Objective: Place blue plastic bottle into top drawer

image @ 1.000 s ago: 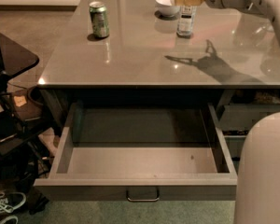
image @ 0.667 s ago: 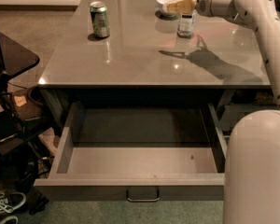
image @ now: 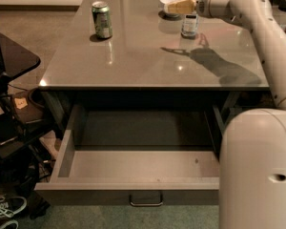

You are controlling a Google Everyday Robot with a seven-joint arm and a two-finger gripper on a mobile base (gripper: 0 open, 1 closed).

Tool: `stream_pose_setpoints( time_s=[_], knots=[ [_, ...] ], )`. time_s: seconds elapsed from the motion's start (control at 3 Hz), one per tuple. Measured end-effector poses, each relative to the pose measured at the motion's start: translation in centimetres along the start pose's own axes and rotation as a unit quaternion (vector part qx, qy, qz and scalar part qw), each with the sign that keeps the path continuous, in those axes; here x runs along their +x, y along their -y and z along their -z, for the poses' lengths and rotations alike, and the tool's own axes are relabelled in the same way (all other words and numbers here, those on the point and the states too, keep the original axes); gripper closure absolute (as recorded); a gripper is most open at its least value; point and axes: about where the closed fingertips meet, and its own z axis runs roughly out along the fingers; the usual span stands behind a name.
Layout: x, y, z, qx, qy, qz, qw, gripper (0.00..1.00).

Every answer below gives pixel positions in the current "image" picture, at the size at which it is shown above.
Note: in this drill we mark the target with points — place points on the clear plastic water bottle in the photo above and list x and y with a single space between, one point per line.
190 25

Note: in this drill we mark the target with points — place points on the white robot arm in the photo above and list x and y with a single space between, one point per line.
252 183

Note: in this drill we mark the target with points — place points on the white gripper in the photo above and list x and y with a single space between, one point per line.
204 4

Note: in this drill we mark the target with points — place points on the white sneaker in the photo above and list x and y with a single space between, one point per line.
11 206
11 224

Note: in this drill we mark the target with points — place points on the green soda can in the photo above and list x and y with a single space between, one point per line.
102 19

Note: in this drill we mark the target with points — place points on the metal drawer handle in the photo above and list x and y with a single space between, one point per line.
145 199

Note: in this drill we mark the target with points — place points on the brown box with label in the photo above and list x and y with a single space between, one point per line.
29 106

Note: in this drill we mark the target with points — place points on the smartphone on stand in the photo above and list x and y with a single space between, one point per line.
8 131

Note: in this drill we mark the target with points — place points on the white ceramic bowl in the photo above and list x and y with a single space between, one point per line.
163 3

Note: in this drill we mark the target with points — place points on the open grey top drawer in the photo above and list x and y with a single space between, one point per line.
106 155

